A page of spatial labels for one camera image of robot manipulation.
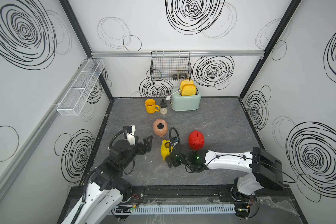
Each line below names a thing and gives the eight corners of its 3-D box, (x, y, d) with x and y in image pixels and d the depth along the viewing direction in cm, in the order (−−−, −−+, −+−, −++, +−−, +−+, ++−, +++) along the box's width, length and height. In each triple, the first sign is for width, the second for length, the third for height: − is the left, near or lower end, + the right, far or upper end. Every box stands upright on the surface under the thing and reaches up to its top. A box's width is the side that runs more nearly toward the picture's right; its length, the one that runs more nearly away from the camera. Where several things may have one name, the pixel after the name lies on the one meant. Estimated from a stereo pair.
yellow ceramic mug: (150, 116, 109) (149, 109, 102) (144, 108, 115) (142, 101, 108) (159, 112, 112) (158, 105, 105) (152, 104, 118) (151, 97, 111)
